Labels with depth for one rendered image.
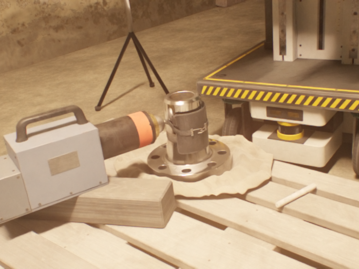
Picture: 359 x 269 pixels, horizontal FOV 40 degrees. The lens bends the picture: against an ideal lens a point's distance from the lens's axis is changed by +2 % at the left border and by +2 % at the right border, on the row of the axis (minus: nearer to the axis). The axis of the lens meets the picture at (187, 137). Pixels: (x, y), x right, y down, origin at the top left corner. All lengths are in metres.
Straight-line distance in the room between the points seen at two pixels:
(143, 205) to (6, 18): 2.63
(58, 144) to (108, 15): 3.02
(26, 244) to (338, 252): 0.74
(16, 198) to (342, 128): 1.13
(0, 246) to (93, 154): 0.31
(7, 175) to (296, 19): 1.19
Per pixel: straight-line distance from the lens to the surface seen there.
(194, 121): 1.40
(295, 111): 1.65
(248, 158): 1.50
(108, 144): 1.31
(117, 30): 4.27
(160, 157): 1.52
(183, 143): 1.42
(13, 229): 1.38
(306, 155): 1.70
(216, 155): 1.49
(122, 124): 1.34
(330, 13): 1.89
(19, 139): 1.28
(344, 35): 1.85
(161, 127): 1.39
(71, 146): 1.26
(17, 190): 1.26
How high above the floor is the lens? 0.86
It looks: 24 degrees down
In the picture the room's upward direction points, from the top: 7 degrees counter-clockwise
